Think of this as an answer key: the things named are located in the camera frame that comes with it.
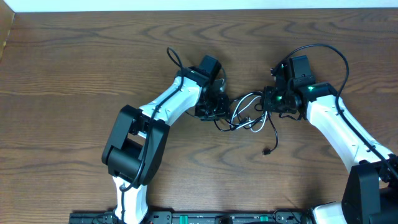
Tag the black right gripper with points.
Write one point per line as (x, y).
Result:
(267, 101)

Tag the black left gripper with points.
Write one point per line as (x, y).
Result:
(222, 113)

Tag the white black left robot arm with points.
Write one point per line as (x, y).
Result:
(135, 147)

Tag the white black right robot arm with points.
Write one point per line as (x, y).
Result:
(370, 194)

